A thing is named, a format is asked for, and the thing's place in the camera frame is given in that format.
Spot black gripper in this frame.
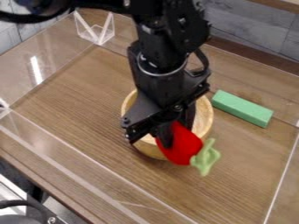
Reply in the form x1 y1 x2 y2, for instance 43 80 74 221
122 42 211 149

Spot red plush strawberry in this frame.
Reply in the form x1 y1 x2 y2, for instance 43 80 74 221
154 120 222 177

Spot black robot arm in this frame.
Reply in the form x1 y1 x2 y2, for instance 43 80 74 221
0 0 211 148

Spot wooden bowl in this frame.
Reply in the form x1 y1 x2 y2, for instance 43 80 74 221
121 90 214 160

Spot green rectangular block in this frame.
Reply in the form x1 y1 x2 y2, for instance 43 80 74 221
211 90 274 128

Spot clear acrylic tray walls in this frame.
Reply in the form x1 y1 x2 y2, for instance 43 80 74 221
0 16 299 224

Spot clear acrylic corner bracket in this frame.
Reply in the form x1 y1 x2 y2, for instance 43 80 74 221
74 11 115 46

